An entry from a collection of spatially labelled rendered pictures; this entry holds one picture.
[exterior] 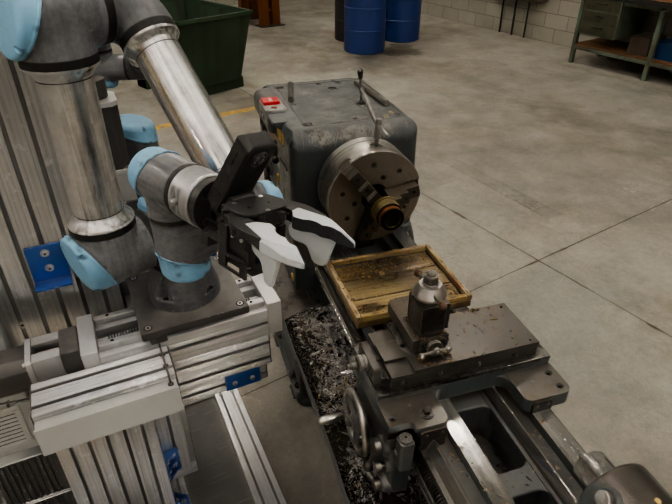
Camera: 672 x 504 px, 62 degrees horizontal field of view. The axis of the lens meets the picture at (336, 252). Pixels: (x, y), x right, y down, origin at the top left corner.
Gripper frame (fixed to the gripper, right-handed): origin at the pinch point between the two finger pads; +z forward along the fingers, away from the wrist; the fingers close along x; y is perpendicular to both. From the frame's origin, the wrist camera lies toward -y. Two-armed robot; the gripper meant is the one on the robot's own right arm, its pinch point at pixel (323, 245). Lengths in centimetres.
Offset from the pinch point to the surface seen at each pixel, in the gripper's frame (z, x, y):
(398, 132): -72, -112, 21
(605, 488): 30, -36, 40
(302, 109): -105, -99, 19
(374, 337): -30, -56, 55
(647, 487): 34, -40, 39
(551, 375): 6, -81, 58
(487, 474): 8, -49, 66
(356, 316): -44, -65, 59
